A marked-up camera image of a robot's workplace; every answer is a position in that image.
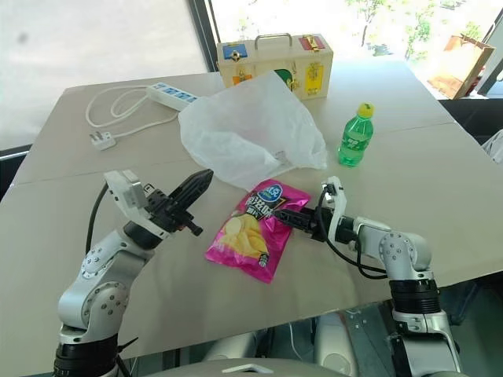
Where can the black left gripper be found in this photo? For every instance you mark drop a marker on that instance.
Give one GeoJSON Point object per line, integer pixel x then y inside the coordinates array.
{"type": "Point", "coordinates": [169, 214]}

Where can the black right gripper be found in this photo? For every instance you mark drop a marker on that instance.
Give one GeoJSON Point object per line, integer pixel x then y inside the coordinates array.
{"type": "Point", "coordinates": [310, 222]}

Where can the pink potato chips bag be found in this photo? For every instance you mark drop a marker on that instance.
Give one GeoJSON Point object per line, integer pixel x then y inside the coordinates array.
{"type": "Point", "coordinates": [251, 235]}

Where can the translucent white plastic bag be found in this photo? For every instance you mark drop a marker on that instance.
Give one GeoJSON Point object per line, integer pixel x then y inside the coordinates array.
{"type": "Point", "coordinates": [243, 129]}

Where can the green plastic soda bottle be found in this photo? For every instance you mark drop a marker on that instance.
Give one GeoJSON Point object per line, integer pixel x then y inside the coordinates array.
{"type": "Point", "coordinates": [355, 139]}

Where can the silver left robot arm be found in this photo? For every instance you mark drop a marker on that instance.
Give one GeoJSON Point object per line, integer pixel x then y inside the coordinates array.
{"type": "Point", "coordinates": [98, 275]}

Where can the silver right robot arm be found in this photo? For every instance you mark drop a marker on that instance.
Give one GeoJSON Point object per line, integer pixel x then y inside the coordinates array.
{"type": "Point", "coordinates": [404, 255]}

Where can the brown paper bag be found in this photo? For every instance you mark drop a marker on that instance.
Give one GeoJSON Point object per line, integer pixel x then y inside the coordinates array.
{"type": "Point", "coordinates": [460, 66]}

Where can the white power strip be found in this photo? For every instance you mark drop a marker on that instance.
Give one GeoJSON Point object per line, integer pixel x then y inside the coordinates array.
{"type": "Point", "coordinates": [173, 94]}

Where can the grey rounded robot body shell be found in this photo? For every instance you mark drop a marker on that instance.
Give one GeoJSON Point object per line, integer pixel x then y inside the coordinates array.
{"type": "Point", "coordinates": [251, 359]}

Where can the light grey fabric object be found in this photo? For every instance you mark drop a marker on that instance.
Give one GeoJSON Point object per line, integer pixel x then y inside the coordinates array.
{"type": "Point", "coordinates": [494, 147]}

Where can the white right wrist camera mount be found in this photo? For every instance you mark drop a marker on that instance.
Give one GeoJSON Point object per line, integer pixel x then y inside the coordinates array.
{"type": "Point", "coordinates": [338, 204]}

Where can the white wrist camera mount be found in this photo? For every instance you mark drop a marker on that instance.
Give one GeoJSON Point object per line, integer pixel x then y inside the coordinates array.
{"type": "Point", "coordinates": [127, 196]}
{"type": "Point", "coordinates": [338, 204]}

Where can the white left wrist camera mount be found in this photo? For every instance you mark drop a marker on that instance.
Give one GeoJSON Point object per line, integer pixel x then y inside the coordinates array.
{"type": "Point", "coordinates": [127, 196]}

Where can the dark window frame post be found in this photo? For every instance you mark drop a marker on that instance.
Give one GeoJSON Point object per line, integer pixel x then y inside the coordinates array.
{"type": "Point", "coordinates": [204, 35]}

